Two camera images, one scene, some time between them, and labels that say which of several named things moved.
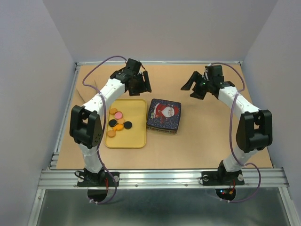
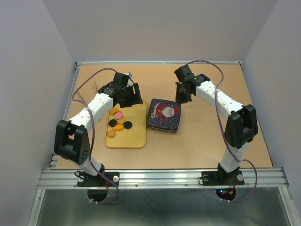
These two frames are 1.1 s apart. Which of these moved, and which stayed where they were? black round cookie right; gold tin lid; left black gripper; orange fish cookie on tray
Moved: left black gripper
Stayed: black round cookie right; orange fish cookie on tray; gold tin lid
